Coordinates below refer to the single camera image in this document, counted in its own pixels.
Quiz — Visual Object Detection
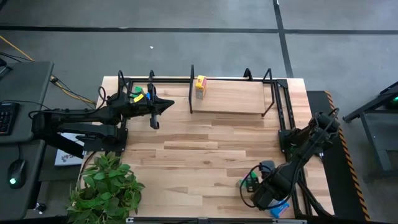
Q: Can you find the yellow Corn Pops cereal box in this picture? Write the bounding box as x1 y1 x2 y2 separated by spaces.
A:
195 75 208 100

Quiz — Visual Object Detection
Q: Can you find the black computer mouse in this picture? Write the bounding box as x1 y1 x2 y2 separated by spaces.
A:
7 159 27 190

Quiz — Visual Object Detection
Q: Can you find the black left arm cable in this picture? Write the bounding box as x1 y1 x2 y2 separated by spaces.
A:
98 70 133 108

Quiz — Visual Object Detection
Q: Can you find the wooden shelf with black frame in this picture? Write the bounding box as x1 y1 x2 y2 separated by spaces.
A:
188 64 276 118

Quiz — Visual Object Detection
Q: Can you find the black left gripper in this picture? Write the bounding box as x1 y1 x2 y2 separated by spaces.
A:
123 83 175 130

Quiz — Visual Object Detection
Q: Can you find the small black caster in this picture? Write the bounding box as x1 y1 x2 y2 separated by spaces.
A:
33 202 47 215

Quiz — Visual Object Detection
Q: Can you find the white sheet with logo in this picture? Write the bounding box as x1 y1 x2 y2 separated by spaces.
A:
54 133 85 167

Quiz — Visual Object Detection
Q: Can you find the yellow cable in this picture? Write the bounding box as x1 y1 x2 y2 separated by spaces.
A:
0 35 97 105

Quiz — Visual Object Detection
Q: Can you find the green leafy potted plant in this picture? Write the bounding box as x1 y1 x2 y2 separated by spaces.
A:
63 151 146 224

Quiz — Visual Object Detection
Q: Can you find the black desk device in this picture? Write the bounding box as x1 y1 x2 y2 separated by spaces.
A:
0 58 12 80

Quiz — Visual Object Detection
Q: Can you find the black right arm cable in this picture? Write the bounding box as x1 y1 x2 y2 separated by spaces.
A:
238 164 265 209

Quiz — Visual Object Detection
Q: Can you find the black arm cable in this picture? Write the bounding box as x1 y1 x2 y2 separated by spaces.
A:
98 70 133 108
238 164 265 209

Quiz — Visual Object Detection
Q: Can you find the black metal table frame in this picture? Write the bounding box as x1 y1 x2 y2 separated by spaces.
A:
110 76 335 224

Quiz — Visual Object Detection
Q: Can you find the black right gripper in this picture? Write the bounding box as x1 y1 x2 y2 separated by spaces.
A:
250 169 292 210

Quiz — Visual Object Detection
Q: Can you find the black metal stand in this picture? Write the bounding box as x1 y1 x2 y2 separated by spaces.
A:
343 81 398 175

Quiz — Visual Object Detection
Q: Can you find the grey desk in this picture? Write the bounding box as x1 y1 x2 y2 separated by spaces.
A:
0 60 54 220

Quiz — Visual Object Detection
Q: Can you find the black mat with hazard stripe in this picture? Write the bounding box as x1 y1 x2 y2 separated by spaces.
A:
306 90 371 222

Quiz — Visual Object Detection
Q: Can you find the thin black floor cable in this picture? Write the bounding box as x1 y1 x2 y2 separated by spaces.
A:
0 52 34 63

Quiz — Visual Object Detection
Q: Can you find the black keyboard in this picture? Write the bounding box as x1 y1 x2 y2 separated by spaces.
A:
0 102 20 137

